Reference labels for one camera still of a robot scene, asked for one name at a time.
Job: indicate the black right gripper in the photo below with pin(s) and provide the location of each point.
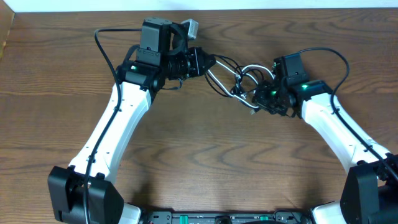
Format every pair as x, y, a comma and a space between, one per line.
261, 99

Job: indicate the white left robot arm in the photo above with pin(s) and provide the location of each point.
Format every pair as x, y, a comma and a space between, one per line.
84, 191

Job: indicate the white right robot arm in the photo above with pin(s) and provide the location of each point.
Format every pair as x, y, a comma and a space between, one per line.
370, 191

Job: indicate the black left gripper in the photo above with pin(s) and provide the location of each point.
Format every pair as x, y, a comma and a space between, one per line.
196, 61

